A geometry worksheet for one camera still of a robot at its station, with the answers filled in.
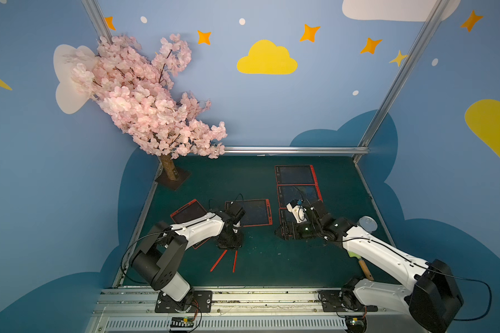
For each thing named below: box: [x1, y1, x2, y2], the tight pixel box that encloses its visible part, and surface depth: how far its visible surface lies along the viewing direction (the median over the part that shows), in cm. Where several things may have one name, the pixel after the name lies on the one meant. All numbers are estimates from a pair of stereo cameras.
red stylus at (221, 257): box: [209, 249, 228, 272], surface depth 86 cm
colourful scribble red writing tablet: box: [277, 183, 323, 209], surface depth 109 cm
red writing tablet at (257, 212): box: [225, 198, 273, 227], surface depth 101 cm
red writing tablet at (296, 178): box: [274, 164, 321, 193], surface depth 114 cm
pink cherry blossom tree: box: [70, 33, 228, 191], surface depth 74 cm
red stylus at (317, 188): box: [313, 177, 324, 203], surface depth 112 cm
